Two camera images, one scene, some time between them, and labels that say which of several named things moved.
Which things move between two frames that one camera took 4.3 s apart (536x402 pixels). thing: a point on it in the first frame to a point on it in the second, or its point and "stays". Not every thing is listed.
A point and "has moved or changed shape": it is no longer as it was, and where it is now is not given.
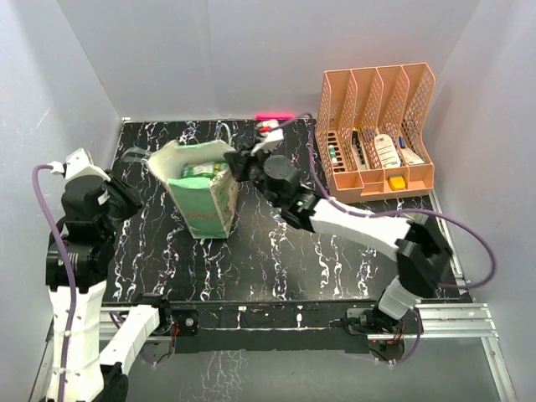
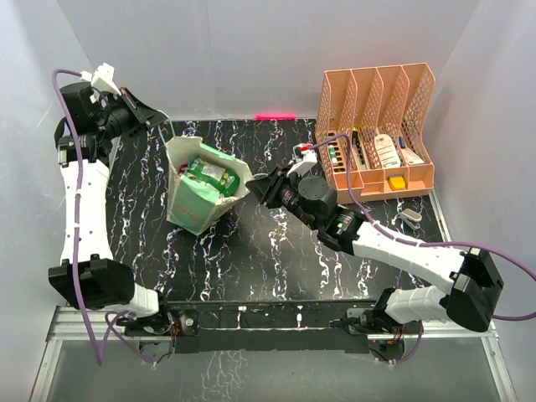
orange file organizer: (375, 131) stays
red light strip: (276, 116) stays
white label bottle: (387, 152) stays
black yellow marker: (358, 152) stays
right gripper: (241, 162) to (268, 189)
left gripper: (132, 198) to (150, 116)
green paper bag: (198, 179) has moved or changed shape
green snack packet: (208, 170) has moved or changed shape
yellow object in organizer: (397, 182) stays
